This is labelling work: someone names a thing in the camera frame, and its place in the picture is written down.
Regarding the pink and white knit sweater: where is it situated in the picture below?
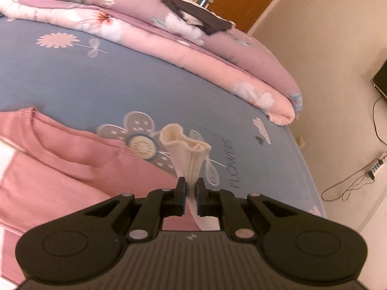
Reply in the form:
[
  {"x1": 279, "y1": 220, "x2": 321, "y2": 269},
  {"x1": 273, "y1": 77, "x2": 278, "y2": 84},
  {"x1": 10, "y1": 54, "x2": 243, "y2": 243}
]
[{"x1": 0, "y1": 107, "x2": 221, "y2": 290}]

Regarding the dark brown garment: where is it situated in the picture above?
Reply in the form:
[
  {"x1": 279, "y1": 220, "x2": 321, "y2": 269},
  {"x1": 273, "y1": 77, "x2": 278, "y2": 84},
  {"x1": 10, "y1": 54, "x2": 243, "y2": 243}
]
[{"x1": 160, "y1": 0, "x2": 236, "y2": 35}]

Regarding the black power strip cable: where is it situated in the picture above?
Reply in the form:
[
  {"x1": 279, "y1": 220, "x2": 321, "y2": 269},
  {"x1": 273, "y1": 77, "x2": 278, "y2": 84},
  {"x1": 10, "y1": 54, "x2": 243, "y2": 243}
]
[{"x1": 320, "y1": 169, "x2": 376, "y2": 202}]

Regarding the pink floral quilt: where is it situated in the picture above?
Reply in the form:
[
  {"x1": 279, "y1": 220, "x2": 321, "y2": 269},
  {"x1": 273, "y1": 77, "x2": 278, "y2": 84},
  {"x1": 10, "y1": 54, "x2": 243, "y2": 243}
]
[{"x1": 0, "y1": 0, "x2": 304, "y2": 126}]

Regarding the black television cable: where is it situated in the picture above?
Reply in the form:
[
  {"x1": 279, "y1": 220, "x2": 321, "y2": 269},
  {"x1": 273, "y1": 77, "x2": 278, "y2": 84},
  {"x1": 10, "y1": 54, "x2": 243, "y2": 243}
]
[{"x1": 372, "y1": 97, "x2": 387, "y2": 144}]

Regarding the wooden door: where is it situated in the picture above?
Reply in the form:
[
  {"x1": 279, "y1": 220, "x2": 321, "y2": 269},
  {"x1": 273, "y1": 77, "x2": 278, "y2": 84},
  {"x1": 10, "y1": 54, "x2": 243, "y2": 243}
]
[{"x1": 208, "y1": 0, "x2": 292, "y2": 34}]

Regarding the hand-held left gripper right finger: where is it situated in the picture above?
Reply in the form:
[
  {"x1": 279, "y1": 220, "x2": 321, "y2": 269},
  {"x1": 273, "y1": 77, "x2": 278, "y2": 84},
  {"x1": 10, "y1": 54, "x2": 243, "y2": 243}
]
[{"x1": 195, "y1": 178, "x2": 303, "y2": 243}]

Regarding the bed with blue floral sheet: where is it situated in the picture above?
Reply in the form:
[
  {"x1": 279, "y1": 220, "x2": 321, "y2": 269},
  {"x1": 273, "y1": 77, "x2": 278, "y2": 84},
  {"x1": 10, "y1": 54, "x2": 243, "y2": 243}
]
[{"x1": 0, "y1": 15, "x2": 328, "y2": 290}]

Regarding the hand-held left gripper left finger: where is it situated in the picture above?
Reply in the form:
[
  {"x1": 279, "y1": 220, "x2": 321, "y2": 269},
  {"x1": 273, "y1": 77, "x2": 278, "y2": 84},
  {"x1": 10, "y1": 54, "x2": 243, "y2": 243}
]
[{"x1": 81, "y1": 177, "x2": 186, "y2": 243}]

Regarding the white power strip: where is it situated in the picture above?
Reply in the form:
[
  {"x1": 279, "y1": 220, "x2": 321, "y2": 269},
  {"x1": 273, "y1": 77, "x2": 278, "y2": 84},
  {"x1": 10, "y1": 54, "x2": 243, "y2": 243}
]
[{"x1": 367, "y1": 152, "x2": 387, "y2": 180}]

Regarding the black television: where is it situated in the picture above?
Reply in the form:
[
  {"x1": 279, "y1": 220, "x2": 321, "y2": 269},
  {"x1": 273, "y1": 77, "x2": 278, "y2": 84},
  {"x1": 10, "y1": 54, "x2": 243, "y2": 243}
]
[{"x1": 370, "y1": 63, "x2": 387, "y2": 102}]

